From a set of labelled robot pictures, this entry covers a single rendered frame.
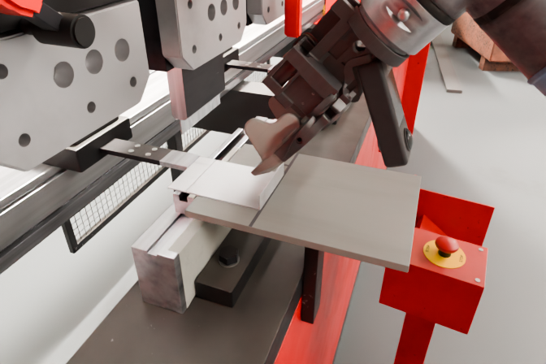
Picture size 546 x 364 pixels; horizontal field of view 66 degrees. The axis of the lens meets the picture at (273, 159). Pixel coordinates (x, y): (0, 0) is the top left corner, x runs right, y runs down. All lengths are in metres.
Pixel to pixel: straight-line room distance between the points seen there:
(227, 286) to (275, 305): 0.07
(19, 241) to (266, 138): 0.40
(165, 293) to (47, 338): 1.28
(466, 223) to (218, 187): 0.58
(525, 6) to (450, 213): 0.62
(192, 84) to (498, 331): 1.55
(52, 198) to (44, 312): 1.22
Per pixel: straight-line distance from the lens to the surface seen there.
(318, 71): 0.42
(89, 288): 1.92
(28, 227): 0.70
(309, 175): 0.58
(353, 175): 0.58
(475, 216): 0.95
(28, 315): 1.92
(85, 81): 0.32
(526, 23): 0.39
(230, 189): 0.55
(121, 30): 0.34
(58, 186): 0.71
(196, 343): 0.55
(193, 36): 0.43
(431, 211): 0.96
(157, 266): 0.53
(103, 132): 0.69
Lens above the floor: 1.31
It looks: 31 degrees down
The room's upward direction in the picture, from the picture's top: straight up
